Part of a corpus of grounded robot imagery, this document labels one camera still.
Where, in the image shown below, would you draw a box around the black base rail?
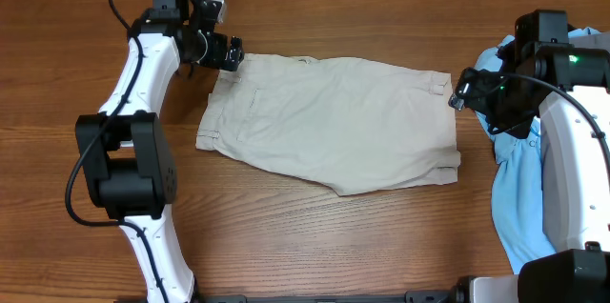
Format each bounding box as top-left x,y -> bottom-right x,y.
193,291 -> 456,303

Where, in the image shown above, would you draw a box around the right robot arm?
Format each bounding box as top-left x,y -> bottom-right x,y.
445,10 -> 609,303

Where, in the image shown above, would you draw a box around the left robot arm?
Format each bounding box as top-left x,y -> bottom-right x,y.
65,0 -> 245,302

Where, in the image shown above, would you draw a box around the grey garment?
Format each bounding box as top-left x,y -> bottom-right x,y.
539,92 -> 609,252

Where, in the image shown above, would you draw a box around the light blue t-shirt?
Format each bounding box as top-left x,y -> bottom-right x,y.
469,26 -> 602,275

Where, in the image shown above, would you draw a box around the beige shorts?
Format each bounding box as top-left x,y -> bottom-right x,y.
195,53 -> 460,196

